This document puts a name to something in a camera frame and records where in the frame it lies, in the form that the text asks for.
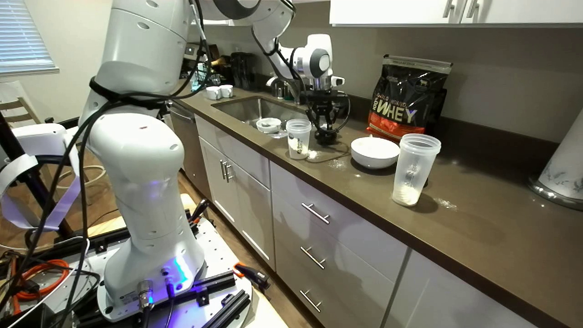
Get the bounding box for stainless dishwasher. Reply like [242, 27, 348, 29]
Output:
[164, 98, 211, 198]

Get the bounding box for small white dish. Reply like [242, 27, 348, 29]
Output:
[255, 116, 284, 136]

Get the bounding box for white upper cabinet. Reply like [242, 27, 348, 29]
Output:
[329, 0, 583, 29]

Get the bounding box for white sink cabinet doors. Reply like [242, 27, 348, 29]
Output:
[195, 114, 277, 269]

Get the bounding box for black whey protein bag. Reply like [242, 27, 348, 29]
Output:
[364, 52, 453, 144]

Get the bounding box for black tripod leg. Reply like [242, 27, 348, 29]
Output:
[0, 114, 62, 238]

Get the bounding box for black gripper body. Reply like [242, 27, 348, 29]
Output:
[304, 89, 353, 125]

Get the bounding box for orange cable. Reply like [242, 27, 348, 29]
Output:
[7, 257, 76, 308]

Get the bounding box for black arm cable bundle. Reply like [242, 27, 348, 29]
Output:
[34, 34, 215, 311]

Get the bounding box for wooden chair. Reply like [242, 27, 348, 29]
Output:
[0, 94, 43, 131]

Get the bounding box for stainless steel sink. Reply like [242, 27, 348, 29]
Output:
[211, 94, 306, 133]

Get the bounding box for perforated metal robot table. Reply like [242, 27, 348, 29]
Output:
[89, 191, 289, 328]

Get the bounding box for black metal rails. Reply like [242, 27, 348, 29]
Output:
[175, 271, 253, 328]

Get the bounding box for white paper towel roll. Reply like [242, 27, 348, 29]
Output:
[535, 105, 583, 196]

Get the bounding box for white bowl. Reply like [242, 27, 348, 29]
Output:
[349, 134, 402, 171]

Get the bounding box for silver paper towel holder base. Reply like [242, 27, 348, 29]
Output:
[526, 176, 583, 213]

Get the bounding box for white drawer stack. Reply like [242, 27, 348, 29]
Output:
[269, 160, 410, 328]

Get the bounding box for tall clear shaker bottle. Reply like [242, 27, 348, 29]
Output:
[390, 131, 442, 209]

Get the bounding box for black coffee maker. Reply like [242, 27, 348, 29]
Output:
[227, 51, 269, 93]

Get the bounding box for silver sink faucet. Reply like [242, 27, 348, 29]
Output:
[264, 74, 302, 103]

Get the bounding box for orange black clamp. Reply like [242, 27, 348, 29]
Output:
[185, 196, 211, 231]
[233, 260, 273, 295]

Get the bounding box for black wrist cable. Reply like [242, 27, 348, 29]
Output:
[251, 23, 353, 164]

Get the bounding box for short clear shaker bottle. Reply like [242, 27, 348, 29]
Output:
[284, 116, 313, 162]

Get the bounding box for white curved band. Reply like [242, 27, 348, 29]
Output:
[0, 123, 87, 233]

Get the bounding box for blue soap bottle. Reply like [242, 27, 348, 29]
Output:
[193, 52, 213, 93]

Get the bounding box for white window blinds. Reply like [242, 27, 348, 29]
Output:
[0, 0, 60, 76]

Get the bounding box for white plain lower cabinet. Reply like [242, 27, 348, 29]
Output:
[380, 247, 539, 328]

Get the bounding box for silver drawer handle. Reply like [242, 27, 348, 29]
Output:
[300, 200, 331, 226]
[298, 244, 329, 271]
[297, 287, 324, 315]

